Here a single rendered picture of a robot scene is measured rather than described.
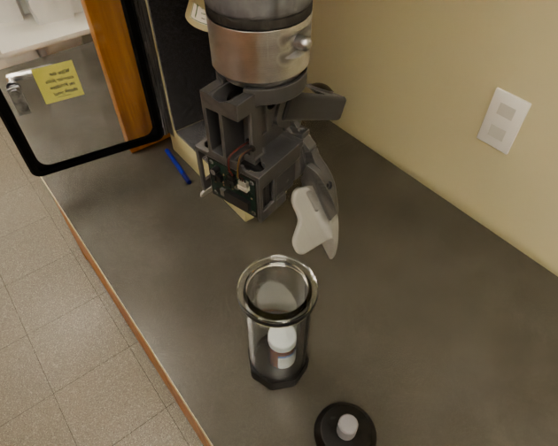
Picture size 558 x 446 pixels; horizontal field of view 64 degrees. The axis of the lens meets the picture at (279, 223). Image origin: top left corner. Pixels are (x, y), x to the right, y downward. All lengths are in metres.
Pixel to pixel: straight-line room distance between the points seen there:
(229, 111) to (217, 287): 0.58
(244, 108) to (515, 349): 0.70
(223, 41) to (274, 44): 0.03
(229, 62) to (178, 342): 0.59
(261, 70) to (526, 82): 0.66
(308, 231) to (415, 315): 0.48
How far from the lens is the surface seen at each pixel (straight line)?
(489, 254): 1.01
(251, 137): 0.35
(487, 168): 1.03
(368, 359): 0.81
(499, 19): 0.92
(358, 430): 0.73
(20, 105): 1.02
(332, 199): 0.42
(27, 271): 2.35
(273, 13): 0.31
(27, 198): 2.70
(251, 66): 0.33
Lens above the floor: 1.66
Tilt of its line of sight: 48 degrees down
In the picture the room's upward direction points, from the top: straight up
